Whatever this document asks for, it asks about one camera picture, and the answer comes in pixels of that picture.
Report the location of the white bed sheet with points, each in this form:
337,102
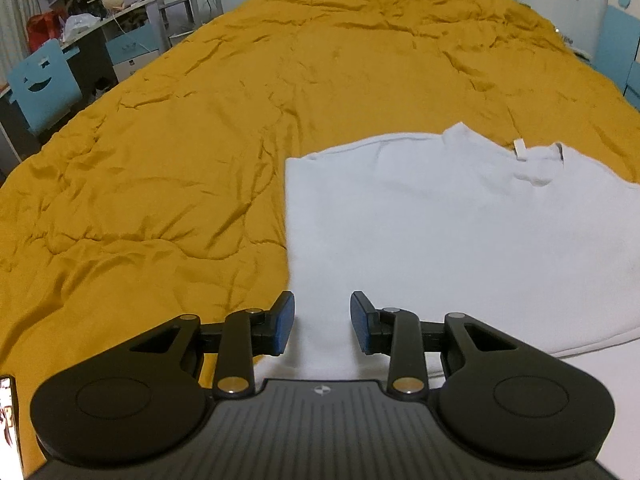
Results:
605,400

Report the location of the white plastic bag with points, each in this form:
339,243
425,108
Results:
82,25

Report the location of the striped curtain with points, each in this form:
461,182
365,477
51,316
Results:
12,35

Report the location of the mustard yellow blanket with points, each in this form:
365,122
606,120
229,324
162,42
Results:
175,160

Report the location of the blue and white wardrobe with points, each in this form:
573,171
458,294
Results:
622,35

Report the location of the blue smiley-face chair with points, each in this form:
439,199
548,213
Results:
50,97

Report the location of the bedside table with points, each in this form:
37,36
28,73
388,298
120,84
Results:
575,45

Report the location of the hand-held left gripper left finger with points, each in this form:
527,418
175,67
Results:
282,322

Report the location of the white t-shirt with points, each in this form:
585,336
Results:
425,220

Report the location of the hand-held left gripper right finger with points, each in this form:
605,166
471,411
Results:
361,325

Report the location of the red bag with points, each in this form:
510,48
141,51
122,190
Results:
42,32

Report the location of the smartphone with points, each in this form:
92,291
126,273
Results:
7,420

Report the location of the grey desk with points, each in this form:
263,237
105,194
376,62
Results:
92,55

